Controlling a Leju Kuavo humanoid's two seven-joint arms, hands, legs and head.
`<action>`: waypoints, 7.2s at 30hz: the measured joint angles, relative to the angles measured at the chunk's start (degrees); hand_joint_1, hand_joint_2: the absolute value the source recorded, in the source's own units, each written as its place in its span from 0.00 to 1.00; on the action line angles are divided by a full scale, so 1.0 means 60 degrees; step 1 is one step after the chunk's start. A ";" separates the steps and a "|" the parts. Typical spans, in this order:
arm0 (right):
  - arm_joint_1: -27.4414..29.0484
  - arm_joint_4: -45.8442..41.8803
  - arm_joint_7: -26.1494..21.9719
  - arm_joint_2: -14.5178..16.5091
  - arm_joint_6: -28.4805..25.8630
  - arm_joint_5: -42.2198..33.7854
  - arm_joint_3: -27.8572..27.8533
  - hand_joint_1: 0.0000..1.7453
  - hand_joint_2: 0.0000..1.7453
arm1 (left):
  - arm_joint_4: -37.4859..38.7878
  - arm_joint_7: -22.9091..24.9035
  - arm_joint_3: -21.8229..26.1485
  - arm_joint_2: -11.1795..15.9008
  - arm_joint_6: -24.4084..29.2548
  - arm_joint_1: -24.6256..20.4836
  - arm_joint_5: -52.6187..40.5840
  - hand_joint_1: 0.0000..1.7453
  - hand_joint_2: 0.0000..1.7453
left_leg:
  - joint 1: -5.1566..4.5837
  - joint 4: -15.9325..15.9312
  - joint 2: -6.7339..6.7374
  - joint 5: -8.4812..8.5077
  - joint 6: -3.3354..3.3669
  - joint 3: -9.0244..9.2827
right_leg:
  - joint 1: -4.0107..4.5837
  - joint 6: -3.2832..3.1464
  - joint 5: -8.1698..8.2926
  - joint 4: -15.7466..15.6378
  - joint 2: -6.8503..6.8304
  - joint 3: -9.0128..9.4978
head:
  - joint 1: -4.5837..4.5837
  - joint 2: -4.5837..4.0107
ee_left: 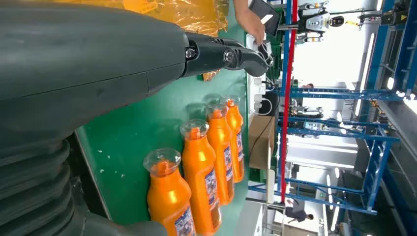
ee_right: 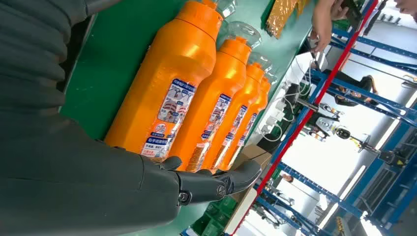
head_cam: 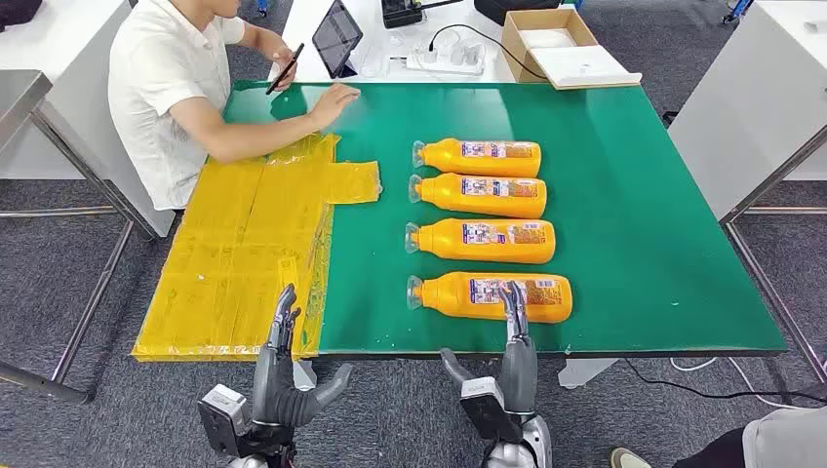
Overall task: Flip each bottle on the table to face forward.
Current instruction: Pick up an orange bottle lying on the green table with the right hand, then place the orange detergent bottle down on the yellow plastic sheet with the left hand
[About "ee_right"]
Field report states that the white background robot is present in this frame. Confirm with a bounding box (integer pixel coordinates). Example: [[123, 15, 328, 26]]
[[303, 102, 382, 154]]

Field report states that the brown cardboard box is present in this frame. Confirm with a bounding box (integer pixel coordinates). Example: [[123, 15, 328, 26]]
[[228, 144, 272, 203]]

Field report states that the red steel post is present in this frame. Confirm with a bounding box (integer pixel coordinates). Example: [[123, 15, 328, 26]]
[[229, 0, 380, 236]]

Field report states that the yellow taped cardboard sheet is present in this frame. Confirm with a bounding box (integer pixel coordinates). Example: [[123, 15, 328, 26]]
[[265, 0, 310, 39]]

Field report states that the person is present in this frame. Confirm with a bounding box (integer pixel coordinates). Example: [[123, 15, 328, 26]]
[[309, 0, 417, 55], [322, 69, 380, 108]]

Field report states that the white power strip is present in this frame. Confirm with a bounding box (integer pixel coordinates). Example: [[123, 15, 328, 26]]
[[260, 97, 294, 138]]

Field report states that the blue steel rack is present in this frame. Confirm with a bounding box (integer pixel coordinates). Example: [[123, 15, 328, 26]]
[[254, 0, 417, 236]]

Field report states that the green table mat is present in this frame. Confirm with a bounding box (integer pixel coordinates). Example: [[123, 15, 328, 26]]
[[60, 0, 317, 236]]

